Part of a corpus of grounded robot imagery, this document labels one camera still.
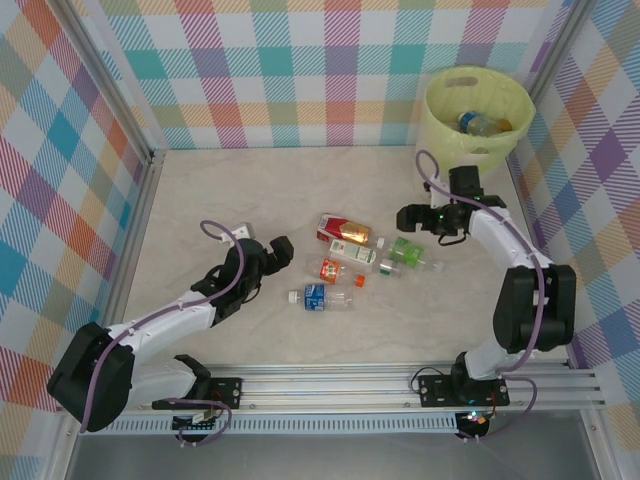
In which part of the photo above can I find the aluminium frame post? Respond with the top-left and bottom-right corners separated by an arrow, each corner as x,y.
527,0 -> 595,99
58,0 -> 169,166

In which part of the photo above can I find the left aluminium frame post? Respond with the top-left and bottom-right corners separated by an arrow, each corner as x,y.
58,0 -> 169,166

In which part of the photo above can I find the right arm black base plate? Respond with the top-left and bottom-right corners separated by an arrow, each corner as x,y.
417,373 -> 511,409

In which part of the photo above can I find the short blue label bottle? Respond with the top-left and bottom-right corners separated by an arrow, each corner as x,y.
457,110 -> 494,137

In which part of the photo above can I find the clear bottle small green label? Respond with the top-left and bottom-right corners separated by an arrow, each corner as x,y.
369,257 -> 407,279

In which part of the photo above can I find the grey metal shelf panel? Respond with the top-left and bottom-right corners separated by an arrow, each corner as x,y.
64,432 -> 604,480

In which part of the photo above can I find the right aluminium frame post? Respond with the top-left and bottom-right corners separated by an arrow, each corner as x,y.
527,0 -> 595,99

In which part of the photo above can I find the green white milk carton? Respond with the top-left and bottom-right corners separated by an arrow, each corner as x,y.
328,238 -> 380,266

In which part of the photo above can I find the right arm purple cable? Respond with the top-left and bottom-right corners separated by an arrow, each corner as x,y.
414,148 -> 546,444

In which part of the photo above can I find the green label plastic bottle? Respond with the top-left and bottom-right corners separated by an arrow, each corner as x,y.
375,236 -> 447,275

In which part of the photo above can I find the long ribbed blue label bottle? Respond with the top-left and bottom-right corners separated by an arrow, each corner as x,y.
287,282 -> 356,314

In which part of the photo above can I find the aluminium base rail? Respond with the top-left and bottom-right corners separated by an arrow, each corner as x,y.
54,359 -> 609,415

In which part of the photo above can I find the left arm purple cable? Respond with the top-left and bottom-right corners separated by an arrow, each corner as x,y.
79,219 -> 249,449

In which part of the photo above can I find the orange cap red label bottle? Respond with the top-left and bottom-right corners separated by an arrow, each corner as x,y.
304,254 -> 368,289

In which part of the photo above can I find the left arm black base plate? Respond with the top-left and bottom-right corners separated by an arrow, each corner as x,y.
151,377 -> 245,412

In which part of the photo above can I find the bin with yellow-green bag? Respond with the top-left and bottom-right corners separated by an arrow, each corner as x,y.
423,66 -> 537,176

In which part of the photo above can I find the grey slotted cable duct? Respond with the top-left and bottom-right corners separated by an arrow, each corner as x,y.
78,417 -> 460,436

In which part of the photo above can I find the left aluminium table edge rail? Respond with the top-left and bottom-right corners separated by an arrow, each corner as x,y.
87,148 -> 169,351

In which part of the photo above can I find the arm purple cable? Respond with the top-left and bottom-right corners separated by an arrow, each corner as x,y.
79,219 -> 249,449
414,148 -> 546,444

